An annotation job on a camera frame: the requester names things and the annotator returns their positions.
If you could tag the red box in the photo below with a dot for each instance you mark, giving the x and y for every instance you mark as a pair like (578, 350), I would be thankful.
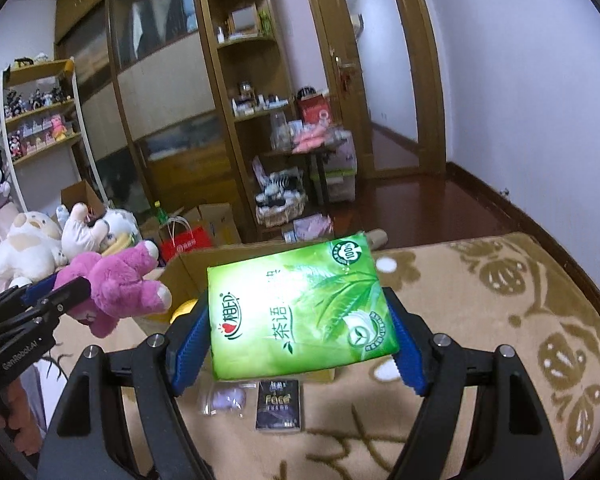
(314, 110)

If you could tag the wooden wardrobe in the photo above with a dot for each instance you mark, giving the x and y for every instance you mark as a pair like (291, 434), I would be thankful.
(175, 85)

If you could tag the small side table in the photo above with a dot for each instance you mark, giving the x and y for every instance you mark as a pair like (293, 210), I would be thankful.
(320, 152)

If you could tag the pink packets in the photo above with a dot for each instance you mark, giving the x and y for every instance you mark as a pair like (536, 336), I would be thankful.
(310, 141)

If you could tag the white haired plush doll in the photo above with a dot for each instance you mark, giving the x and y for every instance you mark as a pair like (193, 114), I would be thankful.
(122, 225)

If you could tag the clear glass jar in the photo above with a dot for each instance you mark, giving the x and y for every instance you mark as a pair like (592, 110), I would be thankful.
(278, 130)

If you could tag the white yellow display shelf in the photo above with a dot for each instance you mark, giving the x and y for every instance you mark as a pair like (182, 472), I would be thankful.
(40, 67)

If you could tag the wooden glass door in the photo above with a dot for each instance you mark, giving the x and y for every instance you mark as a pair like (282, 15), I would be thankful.
(347, 130)

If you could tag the translucent storage box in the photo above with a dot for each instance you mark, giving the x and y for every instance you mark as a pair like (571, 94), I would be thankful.
(342, 180)

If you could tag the printed floor carton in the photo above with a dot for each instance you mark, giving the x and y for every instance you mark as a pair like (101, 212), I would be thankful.
(220, 222)

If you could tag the dark flat packet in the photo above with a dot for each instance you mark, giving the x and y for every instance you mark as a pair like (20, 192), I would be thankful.
(279, 405)

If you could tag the clear bag with purple item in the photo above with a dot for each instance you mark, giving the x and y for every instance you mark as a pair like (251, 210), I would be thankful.
(227, 399)

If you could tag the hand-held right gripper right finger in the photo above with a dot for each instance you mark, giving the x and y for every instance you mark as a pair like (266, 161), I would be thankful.
(407, 340)

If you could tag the red paper bag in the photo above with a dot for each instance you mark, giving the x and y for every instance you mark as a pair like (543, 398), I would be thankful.
(187, 245)

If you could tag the pink purple bear plush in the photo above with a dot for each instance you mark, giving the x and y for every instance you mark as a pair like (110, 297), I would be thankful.
(115, 280)

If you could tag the red hanging knot ornament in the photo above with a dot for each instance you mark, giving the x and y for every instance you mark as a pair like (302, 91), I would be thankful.
(346, 81)

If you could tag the lace trimmed basket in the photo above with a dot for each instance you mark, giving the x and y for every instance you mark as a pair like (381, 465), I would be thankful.
(280, 214)

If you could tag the green bottle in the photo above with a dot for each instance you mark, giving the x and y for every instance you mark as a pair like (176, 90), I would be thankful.
(160, 212)

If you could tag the cardboard box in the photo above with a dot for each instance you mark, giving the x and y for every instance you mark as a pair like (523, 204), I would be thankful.
(185, 275)

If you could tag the group of small bottles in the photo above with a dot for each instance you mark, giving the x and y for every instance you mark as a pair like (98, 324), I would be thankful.
(260, 102)

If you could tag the large white brown plush dog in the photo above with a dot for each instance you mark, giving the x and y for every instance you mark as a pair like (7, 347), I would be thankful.
(27, 245)

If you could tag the small picture frame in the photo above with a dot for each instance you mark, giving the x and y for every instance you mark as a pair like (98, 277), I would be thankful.
(242, 20)

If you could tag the beige flower blanket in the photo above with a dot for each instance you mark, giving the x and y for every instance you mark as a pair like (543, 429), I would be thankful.
(455, 310)

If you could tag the person's left forearm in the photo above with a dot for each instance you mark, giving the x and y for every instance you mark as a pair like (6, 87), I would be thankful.
(22, 415)

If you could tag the small pale blue plush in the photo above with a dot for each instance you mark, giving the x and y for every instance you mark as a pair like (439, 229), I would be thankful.
(61, 214)

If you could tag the black white plush toys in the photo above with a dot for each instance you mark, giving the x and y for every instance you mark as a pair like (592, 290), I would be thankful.
(280, 187)

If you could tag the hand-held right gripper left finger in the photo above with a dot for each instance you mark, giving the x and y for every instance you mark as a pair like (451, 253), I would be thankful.
(190, 350)

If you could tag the yellow black white plush toy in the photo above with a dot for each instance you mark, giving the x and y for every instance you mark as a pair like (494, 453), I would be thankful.
(182, 312)

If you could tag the empty brown carton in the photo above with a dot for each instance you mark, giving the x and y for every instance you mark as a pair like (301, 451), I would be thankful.
(80, 195)

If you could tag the collection of small figurines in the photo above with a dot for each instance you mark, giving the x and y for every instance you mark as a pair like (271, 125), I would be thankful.
(40, 130)

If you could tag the green tissue packet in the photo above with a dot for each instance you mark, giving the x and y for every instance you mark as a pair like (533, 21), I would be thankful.
(300, 305)

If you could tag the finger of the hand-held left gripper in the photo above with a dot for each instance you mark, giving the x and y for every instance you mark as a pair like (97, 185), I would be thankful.
(55, 305)
(47, 287)

